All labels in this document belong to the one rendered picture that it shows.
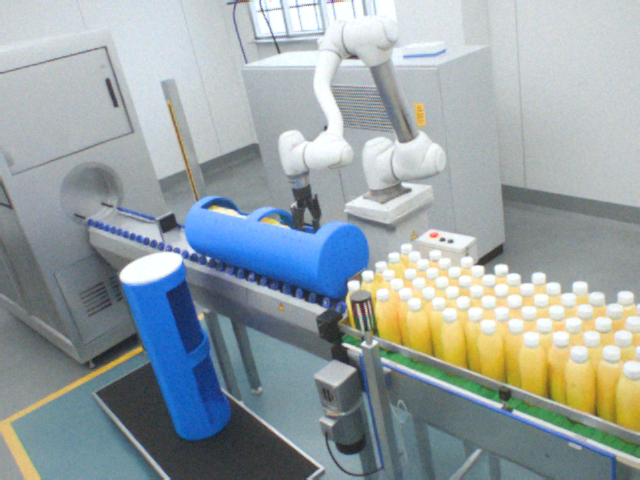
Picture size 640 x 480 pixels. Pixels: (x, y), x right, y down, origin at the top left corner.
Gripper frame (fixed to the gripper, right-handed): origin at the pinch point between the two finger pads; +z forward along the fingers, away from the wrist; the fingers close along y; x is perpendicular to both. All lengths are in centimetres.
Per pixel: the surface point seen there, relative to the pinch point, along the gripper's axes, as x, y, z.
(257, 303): -21.6, 19.0, 28.8
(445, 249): 51, -18, 6
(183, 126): -119, -27, -31
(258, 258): -11.0, 19.9, 4.4
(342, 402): 46, 40, 36
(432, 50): -57, -171, -36
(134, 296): -62, 53, 18
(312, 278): 19.5, 19.9, 6.0
